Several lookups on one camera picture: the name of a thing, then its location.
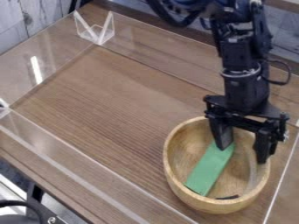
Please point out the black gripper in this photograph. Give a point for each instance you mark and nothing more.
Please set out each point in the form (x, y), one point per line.
(243, 108)

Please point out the green stick block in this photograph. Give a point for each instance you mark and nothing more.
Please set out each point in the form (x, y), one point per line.
(207, 170)

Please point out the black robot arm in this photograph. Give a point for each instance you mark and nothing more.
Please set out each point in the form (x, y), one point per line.
(243, 41)

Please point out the wooden bowl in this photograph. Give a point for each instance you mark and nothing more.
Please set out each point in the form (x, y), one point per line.
(243, 179)

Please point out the clear acrylic enclosure wall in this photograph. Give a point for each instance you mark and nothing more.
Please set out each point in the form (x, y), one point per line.
(89, 110)

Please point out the clear acrylic corner bracket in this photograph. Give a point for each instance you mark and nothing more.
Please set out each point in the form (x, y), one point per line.
(94, 33)

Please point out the black table leg frame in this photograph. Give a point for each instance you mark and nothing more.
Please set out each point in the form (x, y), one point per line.
(30, 211)

